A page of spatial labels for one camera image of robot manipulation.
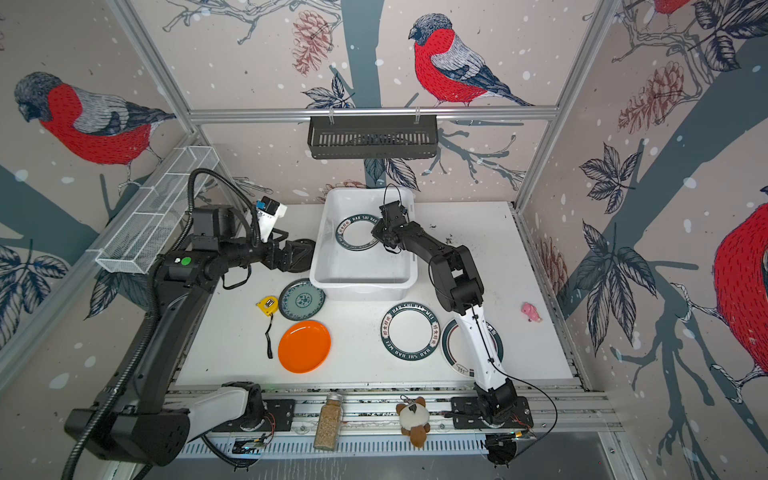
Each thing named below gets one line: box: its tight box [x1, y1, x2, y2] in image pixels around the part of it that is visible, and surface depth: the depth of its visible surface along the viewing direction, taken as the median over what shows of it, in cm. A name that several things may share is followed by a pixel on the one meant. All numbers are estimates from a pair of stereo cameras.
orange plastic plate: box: [278, 320, 332, 374], surface depth 87 cm
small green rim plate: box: [335, 214, 380, 251], surface depth 113 cm
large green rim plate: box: [380, 302, 441, 362], surface depth 89 cm
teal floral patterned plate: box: [278, 278, 326, 321], surface depth 97 cm
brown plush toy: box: [395, 396, 431, 449], surface depth 72 cm
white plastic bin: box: [310, 187, 419, 302], surface depth 104 cm
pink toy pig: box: [521, 302, 543, 323], surface depth 92 cm
